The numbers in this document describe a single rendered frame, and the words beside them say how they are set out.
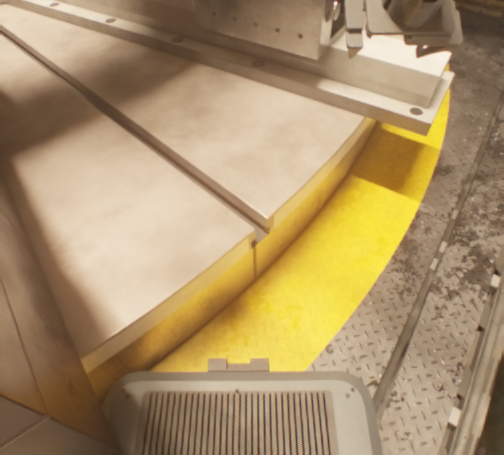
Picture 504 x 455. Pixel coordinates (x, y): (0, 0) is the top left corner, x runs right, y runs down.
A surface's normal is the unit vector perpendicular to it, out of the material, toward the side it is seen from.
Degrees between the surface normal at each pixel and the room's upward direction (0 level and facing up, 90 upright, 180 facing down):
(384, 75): 72
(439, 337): 0
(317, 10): 90
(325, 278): 0
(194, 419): 0
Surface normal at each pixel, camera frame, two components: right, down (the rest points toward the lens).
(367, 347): -0.02, -0.64
